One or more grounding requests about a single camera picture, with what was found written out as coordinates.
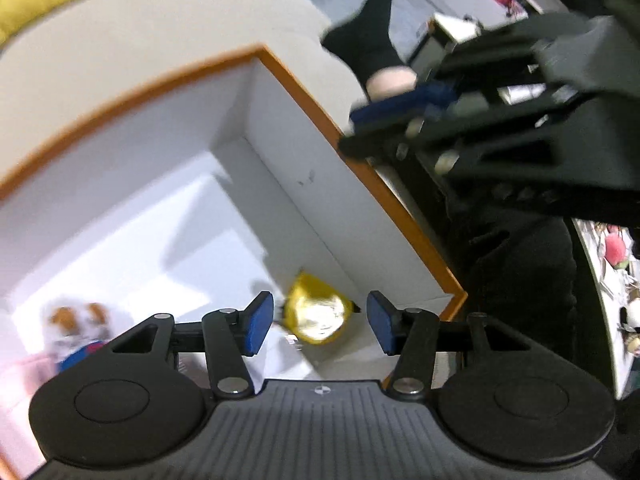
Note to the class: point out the gold foil pouch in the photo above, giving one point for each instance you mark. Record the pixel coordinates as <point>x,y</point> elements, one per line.
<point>317,312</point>

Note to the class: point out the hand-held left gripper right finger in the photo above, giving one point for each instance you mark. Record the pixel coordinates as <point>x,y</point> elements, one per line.
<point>381,322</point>

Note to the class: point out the beige sofa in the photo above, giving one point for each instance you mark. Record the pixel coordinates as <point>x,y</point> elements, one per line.
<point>125,45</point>

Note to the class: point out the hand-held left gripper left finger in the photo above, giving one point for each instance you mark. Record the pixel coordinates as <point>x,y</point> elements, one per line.
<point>259,322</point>

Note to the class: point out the orange storage box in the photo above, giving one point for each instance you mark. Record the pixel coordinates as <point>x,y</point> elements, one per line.
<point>280,170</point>

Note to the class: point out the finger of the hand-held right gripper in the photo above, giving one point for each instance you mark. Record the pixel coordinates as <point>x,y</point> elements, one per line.
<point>400,105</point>
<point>400,140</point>

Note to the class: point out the bear plush toy blue outfit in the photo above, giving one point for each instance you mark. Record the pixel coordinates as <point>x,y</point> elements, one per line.
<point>75,330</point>

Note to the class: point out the pale pink soft pouch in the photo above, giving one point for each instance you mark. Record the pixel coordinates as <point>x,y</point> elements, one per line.
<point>20,400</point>

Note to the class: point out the person's black garment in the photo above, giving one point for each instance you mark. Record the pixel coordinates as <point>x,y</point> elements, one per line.
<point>520,280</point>

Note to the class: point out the pink round toy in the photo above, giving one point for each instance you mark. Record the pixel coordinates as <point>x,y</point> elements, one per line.
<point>616,250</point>

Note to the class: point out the white table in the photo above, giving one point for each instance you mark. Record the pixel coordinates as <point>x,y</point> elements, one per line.
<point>607,310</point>

